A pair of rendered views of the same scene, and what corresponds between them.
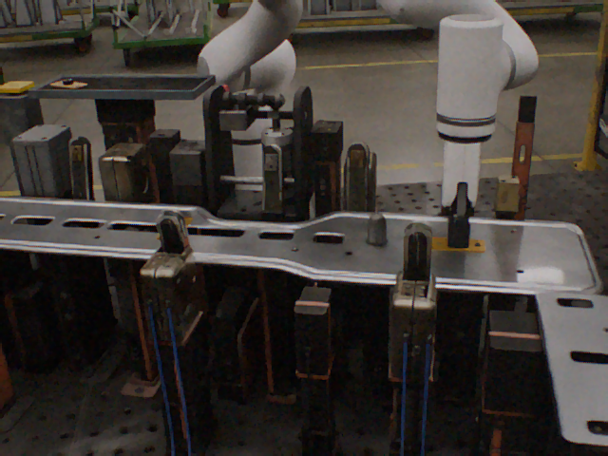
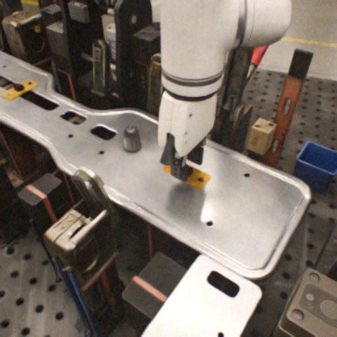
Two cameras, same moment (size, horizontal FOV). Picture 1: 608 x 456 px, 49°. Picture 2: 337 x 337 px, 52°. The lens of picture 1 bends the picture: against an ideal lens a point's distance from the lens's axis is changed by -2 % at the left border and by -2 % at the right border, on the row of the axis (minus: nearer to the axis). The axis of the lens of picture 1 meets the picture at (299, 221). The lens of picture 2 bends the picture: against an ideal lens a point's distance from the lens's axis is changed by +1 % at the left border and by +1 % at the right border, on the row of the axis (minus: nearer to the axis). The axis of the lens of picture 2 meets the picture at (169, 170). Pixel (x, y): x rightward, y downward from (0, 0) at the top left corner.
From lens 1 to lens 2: 0.64 m
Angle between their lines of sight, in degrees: 27
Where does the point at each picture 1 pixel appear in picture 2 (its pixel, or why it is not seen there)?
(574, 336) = (182, 328)
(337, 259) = (87, 156)
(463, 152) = (171, 107)
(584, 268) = (270, 243)
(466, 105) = (174, 62)
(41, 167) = not seen: outside the picture
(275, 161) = (99, 54)
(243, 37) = not seen: outside the picture
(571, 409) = not seen: outside the picture
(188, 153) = (56, 30)
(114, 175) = (11, 35)
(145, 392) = (15, 183)
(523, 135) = (290, 89)
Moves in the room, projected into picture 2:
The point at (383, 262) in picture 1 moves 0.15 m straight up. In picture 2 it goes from (115, 171) to (103, 101)
